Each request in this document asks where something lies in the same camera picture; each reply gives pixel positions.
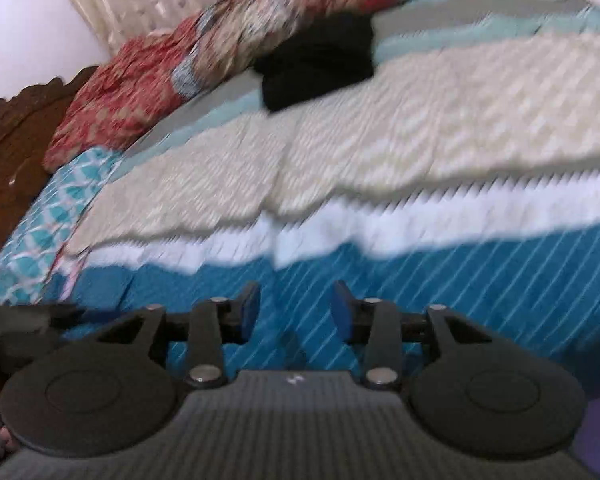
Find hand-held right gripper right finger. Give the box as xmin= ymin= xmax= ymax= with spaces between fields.
xmin=330 ymin=280 xmax=496 ymax=390

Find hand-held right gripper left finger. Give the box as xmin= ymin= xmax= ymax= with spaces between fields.
xmin=97 ymin=281 xmax=262 ymax=390

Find black pants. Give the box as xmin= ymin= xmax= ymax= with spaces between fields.
xmin=254 ymin=11 xmax=377 ymax=114

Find teal patterned pillow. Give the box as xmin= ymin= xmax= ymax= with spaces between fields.
xmin=0 ymin=146 xmax=127 ymax=307

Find carved wooden headboard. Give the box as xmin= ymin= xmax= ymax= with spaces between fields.
xmin=0 ymin=65 xmax=102 ymax=253

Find patchwork bedspread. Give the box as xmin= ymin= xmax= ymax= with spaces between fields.
xmin=0 ymin=0 xmax=600 ymax=403

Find purple cloth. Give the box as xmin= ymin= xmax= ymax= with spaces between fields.
xmin=570 ymin=392 xmax=600 ymax=478

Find red floral pillow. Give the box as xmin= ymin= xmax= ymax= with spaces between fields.
xmin=170 ymin=0 xmax=397 ymax=102

